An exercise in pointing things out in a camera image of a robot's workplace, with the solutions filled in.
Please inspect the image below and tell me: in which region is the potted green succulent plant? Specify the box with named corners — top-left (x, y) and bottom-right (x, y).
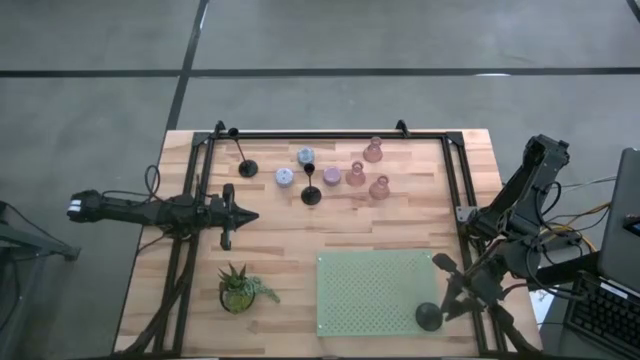
top-left (217, 262), bottom-right (281, 316)

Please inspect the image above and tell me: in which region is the grey laptop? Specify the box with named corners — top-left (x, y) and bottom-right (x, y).
top-left (597, 147), bottom-right (640, 294)

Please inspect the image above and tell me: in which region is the white cable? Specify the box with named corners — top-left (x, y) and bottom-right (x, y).
top-left (562, 174), bottom-right (619, 190)

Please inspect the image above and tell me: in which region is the yellow cable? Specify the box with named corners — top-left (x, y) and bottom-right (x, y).
top-left (542, 199), bottom-right (614, 252)

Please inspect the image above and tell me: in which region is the small black power box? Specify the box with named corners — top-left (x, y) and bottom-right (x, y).
top-left (542, 233), bottom-right (584, 251)

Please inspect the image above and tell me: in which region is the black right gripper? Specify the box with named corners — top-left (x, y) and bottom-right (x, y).
top-left (432, 252), bottom-right (502, 322)

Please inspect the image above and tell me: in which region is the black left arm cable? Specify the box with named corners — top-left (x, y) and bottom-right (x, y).
top-left (102, 164), bottom-right (162, 202)

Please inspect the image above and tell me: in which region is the black aluminium table frame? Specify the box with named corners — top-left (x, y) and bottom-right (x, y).
top-left (114, 119), bottom-right (544, 359)

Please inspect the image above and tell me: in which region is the pink ribbed glass candle holder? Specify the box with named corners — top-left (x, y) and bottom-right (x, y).
top-left (368, 174), bottom-right (392, 202)
top-left (345, 160), bottom-right (367, 189)
top-left (362, 135), bottom-right (385, 164)

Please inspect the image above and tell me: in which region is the grey metal stand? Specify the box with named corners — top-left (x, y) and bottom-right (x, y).
top-left (0, 199), bottom-right (81, 262)

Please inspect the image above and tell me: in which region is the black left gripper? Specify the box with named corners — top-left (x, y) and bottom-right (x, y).
top-left (207, 183), bottom-right (260, 252)

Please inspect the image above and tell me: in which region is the black keyboard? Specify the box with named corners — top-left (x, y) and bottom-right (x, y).
top-left (563, 272), bottom-right (640, 359)

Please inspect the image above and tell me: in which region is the green perforated metal shelf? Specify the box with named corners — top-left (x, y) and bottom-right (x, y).
top-left (315, 248), bottom-right (441, 339)

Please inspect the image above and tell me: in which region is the white paper sheet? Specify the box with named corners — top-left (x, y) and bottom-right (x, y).
top-left (528, 288), bottom-right (552, 326)

